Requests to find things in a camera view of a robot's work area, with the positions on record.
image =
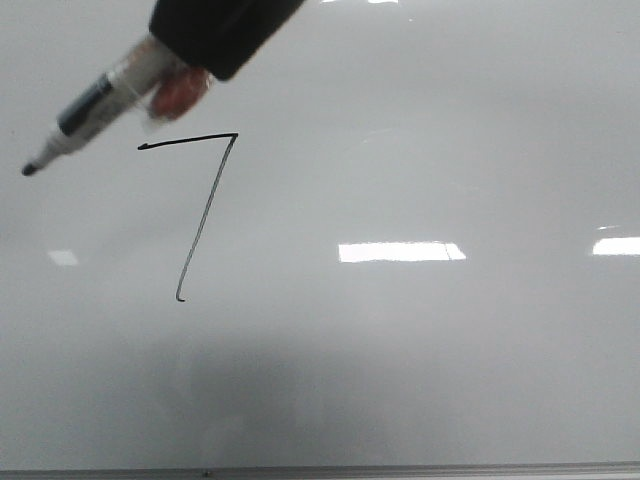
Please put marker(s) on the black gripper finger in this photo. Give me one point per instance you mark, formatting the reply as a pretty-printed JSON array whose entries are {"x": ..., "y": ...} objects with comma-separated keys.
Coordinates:
[{"x": 220, "y": 36}]

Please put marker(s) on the black dry-erase marker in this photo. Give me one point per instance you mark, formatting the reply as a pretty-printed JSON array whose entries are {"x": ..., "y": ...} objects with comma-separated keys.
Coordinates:
[{"x": 150, "y": 76}]

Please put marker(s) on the white whiteboard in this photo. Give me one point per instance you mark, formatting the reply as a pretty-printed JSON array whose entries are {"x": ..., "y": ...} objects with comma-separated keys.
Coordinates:
[{"x": 403, "y": 242}]

